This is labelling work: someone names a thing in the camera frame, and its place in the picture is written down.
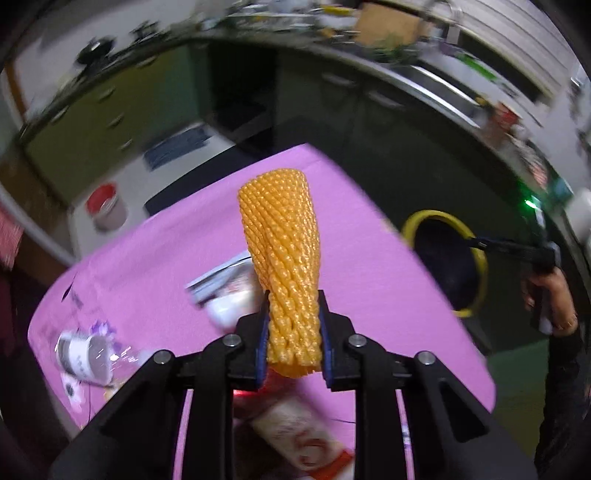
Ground green kitchen cabinets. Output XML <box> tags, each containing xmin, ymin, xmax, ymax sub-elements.
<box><xmin>22</xmin><ymin>44</ymin><xmax>208</xmax><ymax>204</ymax></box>

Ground white plastic bottle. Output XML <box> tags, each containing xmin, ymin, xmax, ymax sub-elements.
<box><xmin>55</xmin><ymin>331</ymin><xmax>113</xmax><ymax>386</ymax></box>

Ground blue floor mat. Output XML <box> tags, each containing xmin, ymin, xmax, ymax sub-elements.
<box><xmin>143</xmin><ymin>126</ymin><xmax>211</xmax><ymax>171</ymax></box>

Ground pink tablecloth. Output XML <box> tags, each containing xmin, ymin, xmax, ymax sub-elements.
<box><xmin>29</xmin><ymin>145</ymin><xmax>496</xmax><ymax>424</ymax></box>

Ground black wok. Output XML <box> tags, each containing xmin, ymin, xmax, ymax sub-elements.
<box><xmin>76</xmin><ymin>36</ymin><xmax>116</xmax><ymax>66</ymax></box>

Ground red lidded bucket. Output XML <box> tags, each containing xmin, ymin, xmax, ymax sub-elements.
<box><xmin>85</xmin><ymin>182</ymin><xmax>127</xmax><ymax>233</ymax></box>

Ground steel kitchen sink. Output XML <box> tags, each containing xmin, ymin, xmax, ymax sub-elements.
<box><xmin>392</xmin><ymin>64</ymin><xmax>491</xmax><ymax>128</ymax></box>

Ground red white milk carton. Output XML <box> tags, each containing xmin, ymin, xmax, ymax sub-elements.
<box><xmin>235</xmin><ymin>391</ymin><xmax>355</xmax><ymax>479</ymax></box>

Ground orange foam fruit net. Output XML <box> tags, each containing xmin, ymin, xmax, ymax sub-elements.
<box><xmin>238</xmin><ymin>168</ymin><xmax>322</xmax><ymax>379</ymax></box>

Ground yellow rimmed trash bin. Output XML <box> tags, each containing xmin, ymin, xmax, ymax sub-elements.
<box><xmin>402</xmin><ymin>210</ymin><xmax>489</xmax><ymax>318</ymax></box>

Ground wooden cutting board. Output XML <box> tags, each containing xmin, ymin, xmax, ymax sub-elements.
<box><xmin>355</xmin><ymin>2</ymin><xmax>424</xmax><ymax>49</ymax></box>

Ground person's right hand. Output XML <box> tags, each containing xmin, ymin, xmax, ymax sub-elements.
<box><xmin>522</xmin><ymin>267</ymin><xmax>579</xmax><ymax>337</ymax></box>

